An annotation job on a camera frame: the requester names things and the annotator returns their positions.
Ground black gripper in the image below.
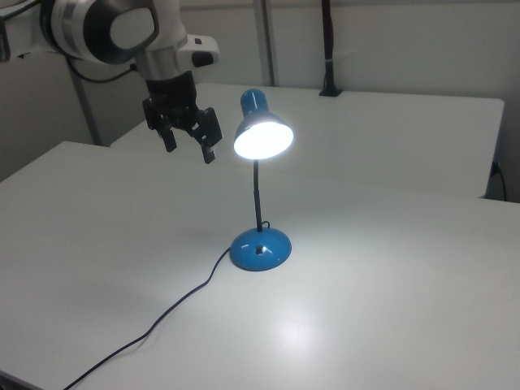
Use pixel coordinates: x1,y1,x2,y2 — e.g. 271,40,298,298
141,71,225,166

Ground blue desk lamp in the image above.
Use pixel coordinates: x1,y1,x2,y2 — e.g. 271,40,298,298
230,87,296,272

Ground grey partition post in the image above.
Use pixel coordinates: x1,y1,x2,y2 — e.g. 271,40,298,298
67,60,103,147
252,0,280,87

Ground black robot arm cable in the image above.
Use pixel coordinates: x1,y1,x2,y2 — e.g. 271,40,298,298
66,55,137,85

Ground black lamp power cord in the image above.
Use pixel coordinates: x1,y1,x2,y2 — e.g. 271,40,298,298
64,247,233,390

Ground black clamped cable pole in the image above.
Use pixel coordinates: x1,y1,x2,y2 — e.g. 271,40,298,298
318,0,345,98

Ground black wall cable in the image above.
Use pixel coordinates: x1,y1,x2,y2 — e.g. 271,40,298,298
491,161,509,202

